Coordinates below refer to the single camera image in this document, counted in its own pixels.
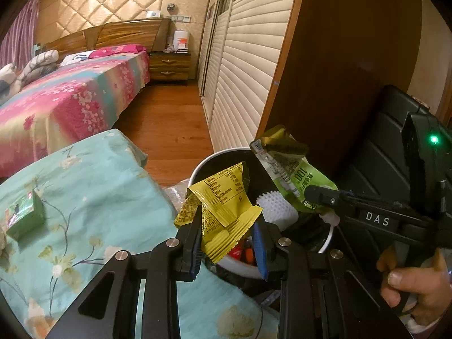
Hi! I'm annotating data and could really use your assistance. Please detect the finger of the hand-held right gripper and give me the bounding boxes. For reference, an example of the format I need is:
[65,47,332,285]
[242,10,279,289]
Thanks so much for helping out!
[304,184,358,217]

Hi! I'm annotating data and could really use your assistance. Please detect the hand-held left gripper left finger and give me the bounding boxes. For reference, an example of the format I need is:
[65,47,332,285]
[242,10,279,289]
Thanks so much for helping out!
[46,212,204,339]

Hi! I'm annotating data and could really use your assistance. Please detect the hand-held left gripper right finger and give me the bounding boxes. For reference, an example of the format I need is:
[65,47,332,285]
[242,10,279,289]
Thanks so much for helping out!
[252,220,407,339]

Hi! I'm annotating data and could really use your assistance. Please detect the green drink pouch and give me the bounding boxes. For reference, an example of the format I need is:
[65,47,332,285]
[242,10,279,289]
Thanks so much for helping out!
[249,125,340,225]

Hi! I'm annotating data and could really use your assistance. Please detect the yellow snack packet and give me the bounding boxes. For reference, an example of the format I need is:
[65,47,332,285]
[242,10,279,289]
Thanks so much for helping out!
[174,161,265,264]

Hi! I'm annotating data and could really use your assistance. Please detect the person's right hand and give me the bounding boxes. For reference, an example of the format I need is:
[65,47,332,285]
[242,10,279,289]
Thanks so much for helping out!
[376,247,452,326]

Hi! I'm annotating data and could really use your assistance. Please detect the red wrapper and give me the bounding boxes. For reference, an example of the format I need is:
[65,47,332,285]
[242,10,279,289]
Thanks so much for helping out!
[228,245,248,261]

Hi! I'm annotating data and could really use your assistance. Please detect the white foam fruit net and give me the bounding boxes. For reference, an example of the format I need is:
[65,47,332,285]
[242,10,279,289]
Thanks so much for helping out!
[257,191,299,227]

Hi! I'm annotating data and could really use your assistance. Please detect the clear plastic bag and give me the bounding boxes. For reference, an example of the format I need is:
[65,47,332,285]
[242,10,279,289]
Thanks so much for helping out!
[164,180,193,213]

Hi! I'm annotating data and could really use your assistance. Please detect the black ribbed suitcase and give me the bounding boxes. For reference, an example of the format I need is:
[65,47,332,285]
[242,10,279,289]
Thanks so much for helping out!
[335,85,438,255]

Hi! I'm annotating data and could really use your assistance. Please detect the teal floral blanket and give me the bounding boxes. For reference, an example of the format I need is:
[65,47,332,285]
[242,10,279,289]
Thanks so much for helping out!
[0,129,283,339]

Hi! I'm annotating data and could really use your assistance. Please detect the dark brown wooden panel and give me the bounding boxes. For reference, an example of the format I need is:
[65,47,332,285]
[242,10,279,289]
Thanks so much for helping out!
[257,0,422,184]

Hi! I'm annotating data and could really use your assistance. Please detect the louvred wardrobe doors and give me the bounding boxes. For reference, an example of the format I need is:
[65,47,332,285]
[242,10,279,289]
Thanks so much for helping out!
[197,0,309,156]

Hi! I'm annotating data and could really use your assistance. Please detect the green box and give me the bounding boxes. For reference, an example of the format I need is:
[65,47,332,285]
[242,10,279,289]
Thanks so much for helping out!
[5,189,45,240]

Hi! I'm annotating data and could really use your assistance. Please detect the wooden nightstand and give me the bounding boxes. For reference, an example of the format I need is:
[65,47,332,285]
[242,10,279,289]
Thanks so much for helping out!
[148,51,192,86]

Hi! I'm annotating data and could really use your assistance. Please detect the bed with pink floral sheet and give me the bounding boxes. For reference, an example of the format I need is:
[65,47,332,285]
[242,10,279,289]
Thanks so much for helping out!
[0,44,151,179]

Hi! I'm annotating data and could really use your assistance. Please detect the white container with orange label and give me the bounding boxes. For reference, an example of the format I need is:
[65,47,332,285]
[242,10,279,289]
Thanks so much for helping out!
[173,30,193,52]

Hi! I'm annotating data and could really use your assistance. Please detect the pink pillow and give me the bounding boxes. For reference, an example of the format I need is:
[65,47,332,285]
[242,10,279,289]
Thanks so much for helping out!
[88,43,147,59]

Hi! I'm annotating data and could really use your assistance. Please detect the white printed pillow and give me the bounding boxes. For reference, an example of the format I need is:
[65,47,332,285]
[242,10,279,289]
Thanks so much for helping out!
[60,51,96,66]

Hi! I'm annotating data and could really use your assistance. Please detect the wooden headboard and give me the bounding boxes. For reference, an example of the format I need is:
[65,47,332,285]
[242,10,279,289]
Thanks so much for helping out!
[39,18,172,61]

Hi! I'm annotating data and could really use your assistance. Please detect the grey striped folded quilt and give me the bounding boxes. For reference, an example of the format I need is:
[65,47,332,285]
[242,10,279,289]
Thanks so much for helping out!
[18,49,59,85]

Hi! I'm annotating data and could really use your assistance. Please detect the purple curtain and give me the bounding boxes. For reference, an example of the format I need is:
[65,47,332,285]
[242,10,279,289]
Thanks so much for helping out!
[0,0,39,68]

